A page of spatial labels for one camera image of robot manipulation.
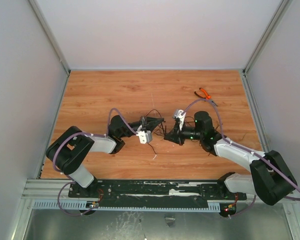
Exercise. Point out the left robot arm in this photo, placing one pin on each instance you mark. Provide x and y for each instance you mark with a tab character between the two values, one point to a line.
68	152

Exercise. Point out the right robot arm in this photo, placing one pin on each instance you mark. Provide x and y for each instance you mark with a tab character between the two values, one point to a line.
269	177

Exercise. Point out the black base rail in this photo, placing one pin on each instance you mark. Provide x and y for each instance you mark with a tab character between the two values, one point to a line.
175	193

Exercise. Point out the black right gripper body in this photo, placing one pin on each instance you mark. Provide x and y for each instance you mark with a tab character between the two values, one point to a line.
179	132

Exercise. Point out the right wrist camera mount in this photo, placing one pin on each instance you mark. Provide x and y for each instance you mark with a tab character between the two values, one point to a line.
179	117

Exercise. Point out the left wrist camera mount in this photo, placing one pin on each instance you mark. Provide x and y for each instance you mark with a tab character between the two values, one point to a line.
145	137

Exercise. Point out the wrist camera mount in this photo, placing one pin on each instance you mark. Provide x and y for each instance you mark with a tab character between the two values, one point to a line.
145	137
179	117

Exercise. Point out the grey slotted cable duct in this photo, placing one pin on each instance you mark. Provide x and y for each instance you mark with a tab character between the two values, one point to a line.
85	205

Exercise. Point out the orange handled pliers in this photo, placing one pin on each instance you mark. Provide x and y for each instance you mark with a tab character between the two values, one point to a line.
205	95

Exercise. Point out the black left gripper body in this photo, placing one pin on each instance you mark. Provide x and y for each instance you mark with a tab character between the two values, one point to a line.
143	121

